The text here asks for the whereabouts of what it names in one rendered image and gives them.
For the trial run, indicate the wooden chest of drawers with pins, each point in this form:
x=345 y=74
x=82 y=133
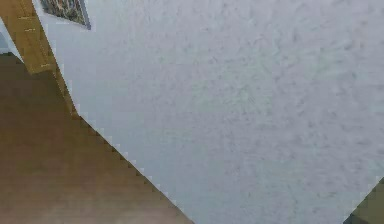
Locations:
x=31 y=36

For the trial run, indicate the framed picture on wall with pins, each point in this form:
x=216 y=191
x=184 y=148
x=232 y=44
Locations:
x=68 y=10

